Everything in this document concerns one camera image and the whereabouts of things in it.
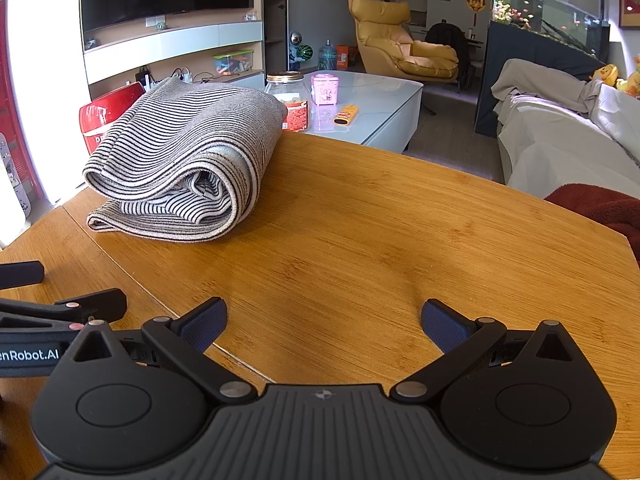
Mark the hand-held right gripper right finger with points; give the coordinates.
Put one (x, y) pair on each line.
(445, 327)

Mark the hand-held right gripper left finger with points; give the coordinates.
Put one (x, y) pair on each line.
(202, 327)

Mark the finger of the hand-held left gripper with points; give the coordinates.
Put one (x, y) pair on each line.
(22, 274)
(102, 305)

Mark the grey striped sweater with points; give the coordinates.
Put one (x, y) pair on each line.
(190, 125)

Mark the white covered sofa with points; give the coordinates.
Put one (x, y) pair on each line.
(550, 150)

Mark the small orange toy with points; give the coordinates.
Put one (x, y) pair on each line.
(346, 114)

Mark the glass snack jar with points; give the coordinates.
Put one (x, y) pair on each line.
(295, 110)

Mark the white coffee table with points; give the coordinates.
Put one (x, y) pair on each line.
(380, 95)

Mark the grey blanket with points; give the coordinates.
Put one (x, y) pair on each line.
(540, 82)

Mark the pink box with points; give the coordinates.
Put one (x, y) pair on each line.
(325, 90)

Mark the clear plastic storage container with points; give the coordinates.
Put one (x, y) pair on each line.
(232, 62)

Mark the white and wood tv cabinet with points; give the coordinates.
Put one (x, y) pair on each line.
(190, 40)

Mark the dark fish tank cabinet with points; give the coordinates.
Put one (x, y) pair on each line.
(525, 55)

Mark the orange carton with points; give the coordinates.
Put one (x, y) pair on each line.
(345, 57)

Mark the watermelon pattern ball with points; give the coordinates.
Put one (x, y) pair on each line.
(305, 52)

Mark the blue water bottle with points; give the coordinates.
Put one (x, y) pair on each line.
(327, 56)

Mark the yellow armchair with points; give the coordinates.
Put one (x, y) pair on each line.
(385, 35)

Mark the silver ball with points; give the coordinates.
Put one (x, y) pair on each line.
(296, 38)

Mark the yellow and pink plush toy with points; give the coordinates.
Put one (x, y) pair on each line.
(631, 80)

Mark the dark tall cabinet panel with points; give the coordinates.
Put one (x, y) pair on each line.
(275, 10)

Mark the orange hanging ornament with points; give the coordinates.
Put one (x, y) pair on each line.
(475, 2)

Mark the glass fish tank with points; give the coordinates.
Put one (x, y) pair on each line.
(545, 15)

